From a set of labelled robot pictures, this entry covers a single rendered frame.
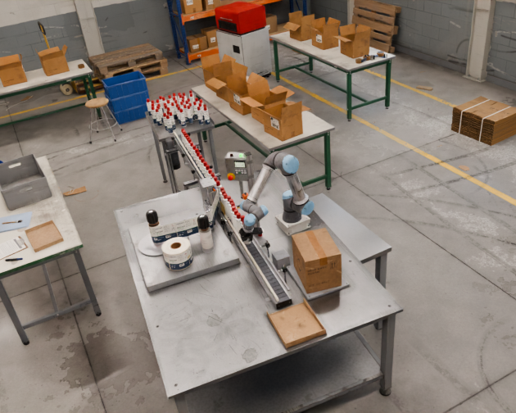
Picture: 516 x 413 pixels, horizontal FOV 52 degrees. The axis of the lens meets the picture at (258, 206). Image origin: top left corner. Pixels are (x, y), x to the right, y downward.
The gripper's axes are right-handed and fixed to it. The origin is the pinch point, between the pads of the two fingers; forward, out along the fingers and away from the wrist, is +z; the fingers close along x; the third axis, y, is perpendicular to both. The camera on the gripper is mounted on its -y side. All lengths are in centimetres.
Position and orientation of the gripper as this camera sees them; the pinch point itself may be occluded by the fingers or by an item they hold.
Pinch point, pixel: (248, 239)
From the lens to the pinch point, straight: 387.2
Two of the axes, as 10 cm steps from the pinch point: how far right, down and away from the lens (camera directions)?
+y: -9.3, 2.7, -2.5
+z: -1.0, 4.8, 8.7
